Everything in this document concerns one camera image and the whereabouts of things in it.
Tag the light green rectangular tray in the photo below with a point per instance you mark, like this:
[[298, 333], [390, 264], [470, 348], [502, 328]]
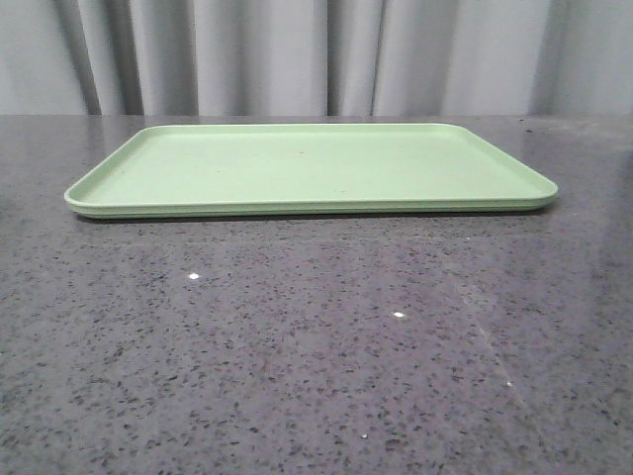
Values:
[[286, 169]]

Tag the grey pleated curtain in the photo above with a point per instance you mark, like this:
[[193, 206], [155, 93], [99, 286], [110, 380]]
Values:
[[316, 58]]

